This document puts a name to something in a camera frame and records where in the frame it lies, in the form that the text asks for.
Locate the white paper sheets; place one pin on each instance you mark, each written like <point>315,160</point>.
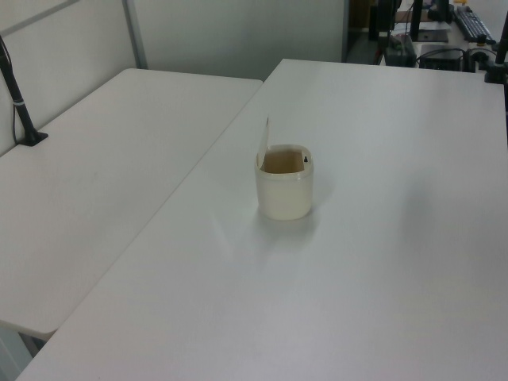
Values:
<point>434,25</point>

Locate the cream plastic trash bin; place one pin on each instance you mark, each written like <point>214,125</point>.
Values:
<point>283,196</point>

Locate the black clamp mount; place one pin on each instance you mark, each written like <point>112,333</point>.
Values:
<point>496,71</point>

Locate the black keyboard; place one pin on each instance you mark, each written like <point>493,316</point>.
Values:
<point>474,25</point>

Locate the black monitor stand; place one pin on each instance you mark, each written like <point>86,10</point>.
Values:
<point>416,20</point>

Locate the black camera stand pole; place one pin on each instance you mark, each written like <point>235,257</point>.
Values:
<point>18,99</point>

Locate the white side table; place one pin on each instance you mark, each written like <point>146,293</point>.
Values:
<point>99,178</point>

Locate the black electronics box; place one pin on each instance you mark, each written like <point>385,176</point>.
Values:
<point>440,57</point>

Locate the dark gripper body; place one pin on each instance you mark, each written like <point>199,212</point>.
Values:
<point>383,16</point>

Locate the grey metal partition post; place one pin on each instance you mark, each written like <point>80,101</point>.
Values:
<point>137,33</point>

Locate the green and black device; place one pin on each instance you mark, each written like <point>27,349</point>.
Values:
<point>401,51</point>

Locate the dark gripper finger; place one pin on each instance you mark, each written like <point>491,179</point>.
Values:
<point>388,39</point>
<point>382,41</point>

